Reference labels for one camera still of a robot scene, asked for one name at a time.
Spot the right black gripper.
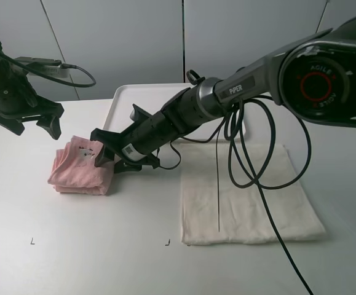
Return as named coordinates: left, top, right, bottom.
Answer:
left=90, top=111, right=178, bottom=174

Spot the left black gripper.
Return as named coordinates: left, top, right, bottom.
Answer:
left=0, top=66, right=64, bottom=140

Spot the pink towel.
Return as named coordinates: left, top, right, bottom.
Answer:
left=47, top=136, right=114, bottom=195

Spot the cream white towel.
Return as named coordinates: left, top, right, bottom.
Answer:
left=180, top=143, right=326, bottom=245

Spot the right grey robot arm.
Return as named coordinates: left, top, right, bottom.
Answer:
left=90, top=17, right=356, bottom=168

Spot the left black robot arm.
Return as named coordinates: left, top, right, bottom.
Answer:
left=0, top=42, right=64, bottom=140

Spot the white rectangular plastic tray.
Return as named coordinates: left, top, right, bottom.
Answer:
left=101, top=82, right=247, bottom=142

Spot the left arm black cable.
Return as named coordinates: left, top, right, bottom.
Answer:
left=0, top=39, right=97, bottom=90

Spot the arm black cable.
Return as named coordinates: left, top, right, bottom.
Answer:
left=157, top=69, right=315, bottom=295
left=0, top=39, right=97, bottom=90

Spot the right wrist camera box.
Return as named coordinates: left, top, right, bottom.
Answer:
left=130, top=104, right=152, bottom=124

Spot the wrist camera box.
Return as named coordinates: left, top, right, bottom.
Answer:
left=130, top=104, right=152, bottom=124
left=15, top=57, right=69, bottom=79

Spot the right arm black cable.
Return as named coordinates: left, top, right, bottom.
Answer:
left=157, top=69, right=315, bottom=295

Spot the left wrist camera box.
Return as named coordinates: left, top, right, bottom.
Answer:
left=15, top=57, right=69, bottom=79

